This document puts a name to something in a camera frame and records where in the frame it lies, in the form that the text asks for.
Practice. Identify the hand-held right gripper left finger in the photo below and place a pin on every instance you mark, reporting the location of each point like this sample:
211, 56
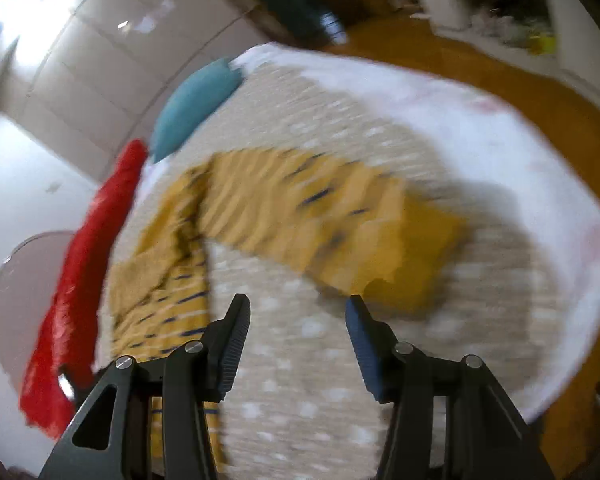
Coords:
230, 347

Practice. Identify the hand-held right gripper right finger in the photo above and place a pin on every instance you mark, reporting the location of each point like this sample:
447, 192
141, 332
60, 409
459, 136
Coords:
364, 347

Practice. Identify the yellow striped small shirt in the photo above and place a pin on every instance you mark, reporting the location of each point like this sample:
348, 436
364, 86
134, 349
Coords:
290, 210

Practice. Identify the beige dotted bed blanket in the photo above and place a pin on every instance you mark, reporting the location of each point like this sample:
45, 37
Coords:
300, 240

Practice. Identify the red cloth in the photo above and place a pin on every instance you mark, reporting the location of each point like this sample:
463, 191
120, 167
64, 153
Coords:
82, 280

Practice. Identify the round grey mat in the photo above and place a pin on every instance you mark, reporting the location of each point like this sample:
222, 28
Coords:
30, 300

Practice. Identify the teal pillow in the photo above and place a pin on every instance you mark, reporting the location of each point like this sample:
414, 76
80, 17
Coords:
192, 107

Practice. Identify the white wardrobe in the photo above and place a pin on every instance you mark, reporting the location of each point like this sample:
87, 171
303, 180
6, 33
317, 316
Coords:
95, 55

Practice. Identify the white shelf unit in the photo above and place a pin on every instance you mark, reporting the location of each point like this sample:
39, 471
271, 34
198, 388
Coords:
510, 15

